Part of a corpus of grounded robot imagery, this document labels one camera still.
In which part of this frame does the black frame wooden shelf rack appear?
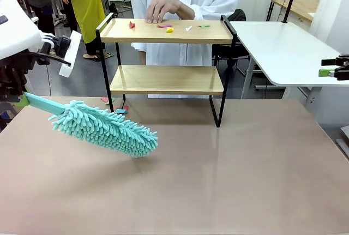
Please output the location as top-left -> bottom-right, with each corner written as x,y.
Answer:
95,13 -> 237,128

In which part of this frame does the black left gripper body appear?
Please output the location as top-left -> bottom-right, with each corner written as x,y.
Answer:
0,59 -> 35,103

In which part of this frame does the light wooden desk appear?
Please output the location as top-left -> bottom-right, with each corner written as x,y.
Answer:
271,0 -> 320,23

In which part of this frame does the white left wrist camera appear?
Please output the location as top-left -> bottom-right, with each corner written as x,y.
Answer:
54,30 -> 82,78

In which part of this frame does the black office chair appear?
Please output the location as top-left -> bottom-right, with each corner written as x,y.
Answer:
212,8 -> 258,83

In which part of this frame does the person in yellow apron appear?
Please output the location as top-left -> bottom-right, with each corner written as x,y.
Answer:
51,0 -> 114,63

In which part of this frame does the person's left hand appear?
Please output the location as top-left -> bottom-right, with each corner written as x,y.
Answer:
145,0 -> 196,25

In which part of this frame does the large white side table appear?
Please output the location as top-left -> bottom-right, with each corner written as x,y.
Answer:
228,21 -> 349,107

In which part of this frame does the teal microfiber duster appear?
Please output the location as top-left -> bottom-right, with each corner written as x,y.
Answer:
23,92 -> 159,159

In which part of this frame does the left forearm in white sleeve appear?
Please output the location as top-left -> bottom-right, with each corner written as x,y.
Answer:
188,0 -> 248,20

